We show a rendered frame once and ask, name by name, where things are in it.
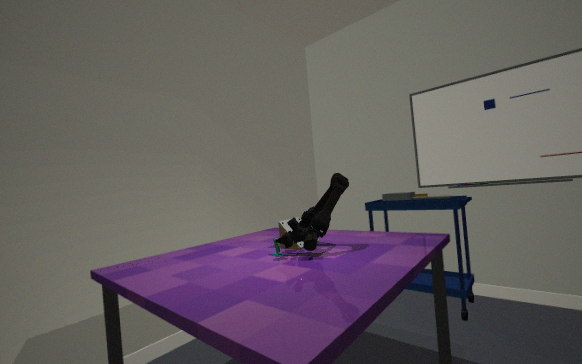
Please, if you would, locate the dark green post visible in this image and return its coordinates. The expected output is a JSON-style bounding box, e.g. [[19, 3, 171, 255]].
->
[[273, 238, 281, 253]]

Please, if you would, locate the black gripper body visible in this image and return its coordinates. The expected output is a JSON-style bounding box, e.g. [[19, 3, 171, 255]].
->
[[282, 228, 305, 248]]

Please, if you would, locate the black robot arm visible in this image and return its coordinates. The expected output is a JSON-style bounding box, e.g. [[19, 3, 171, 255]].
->
[[287, 173, 349, 251]]

